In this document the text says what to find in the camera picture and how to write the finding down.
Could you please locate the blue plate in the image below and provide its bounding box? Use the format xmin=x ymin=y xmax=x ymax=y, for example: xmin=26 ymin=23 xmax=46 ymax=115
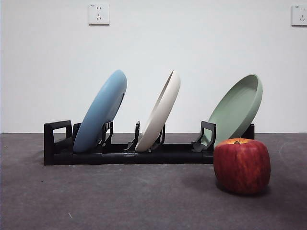
xmin=72 ymin=69 xmax=128 ymax=154

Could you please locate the red apple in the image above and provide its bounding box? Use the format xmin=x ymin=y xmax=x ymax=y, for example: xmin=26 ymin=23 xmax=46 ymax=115
xmin=213 ymin=138 xmax=272 ymax=195

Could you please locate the cream white plate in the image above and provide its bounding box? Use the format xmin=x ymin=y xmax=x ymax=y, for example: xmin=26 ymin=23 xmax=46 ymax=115
xmin=135 ymin=69 xmax=181 ymax=153

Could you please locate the black plate rack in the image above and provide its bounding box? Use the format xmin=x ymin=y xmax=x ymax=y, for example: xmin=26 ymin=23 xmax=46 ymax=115
xmin=44 ymin=119 xmax=255 ymax=166

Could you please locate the green plate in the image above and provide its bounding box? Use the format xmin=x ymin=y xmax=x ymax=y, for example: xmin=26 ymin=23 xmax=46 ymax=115
xmin=206 ymin=73 xmax=264 ymax=148

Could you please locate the white wall socket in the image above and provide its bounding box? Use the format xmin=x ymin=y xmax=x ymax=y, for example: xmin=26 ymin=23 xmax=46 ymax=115
xmin=291 ymin=4 xmax=307 ymax=27
xmin=88 ymin=3 xmax=110 ymax=26

